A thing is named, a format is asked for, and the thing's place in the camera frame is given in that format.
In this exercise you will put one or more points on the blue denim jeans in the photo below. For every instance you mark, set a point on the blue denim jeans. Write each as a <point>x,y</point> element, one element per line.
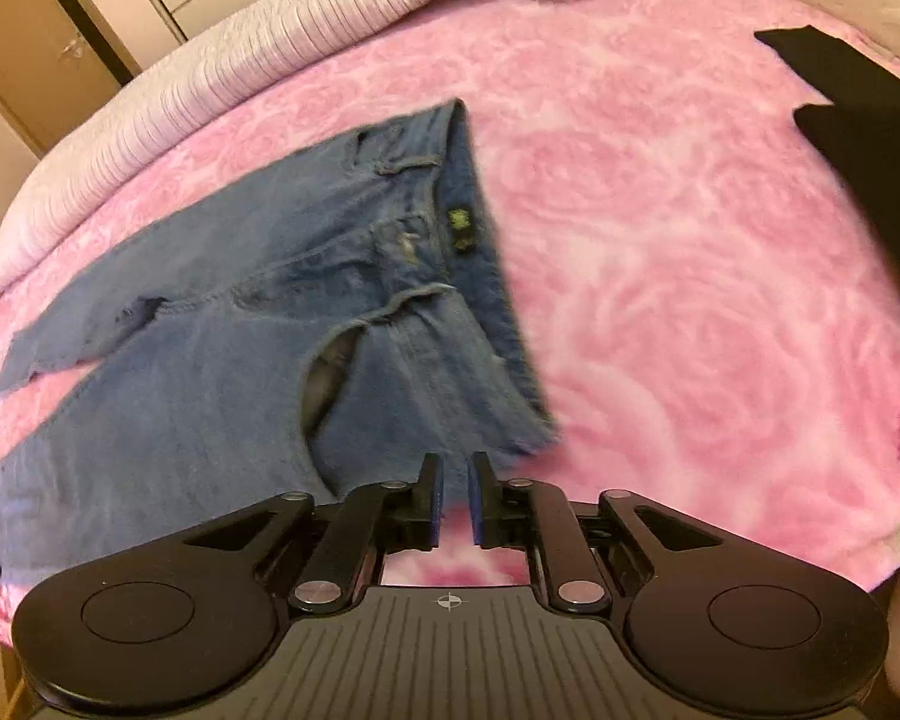
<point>323,323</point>

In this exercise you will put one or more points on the black garment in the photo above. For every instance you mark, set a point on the black garment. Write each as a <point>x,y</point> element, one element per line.
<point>857,129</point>

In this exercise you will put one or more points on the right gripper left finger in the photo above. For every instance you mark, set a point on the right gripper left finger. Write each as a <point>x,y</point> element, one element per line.
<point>355,536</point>

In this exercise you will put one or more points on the pink floral blanket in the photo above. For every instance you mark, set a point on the pink floral blanket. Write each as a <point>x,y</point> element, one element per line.
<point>710,318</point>

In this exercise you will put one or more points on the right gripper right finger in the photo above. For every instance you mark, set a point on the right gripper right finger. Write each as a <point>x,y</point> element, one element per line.
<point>538,519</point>

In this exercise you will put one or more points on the lilac striped duvet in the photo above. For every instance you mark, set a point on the lilac striped duvet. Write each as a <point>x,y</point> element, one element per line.
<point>187,89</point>

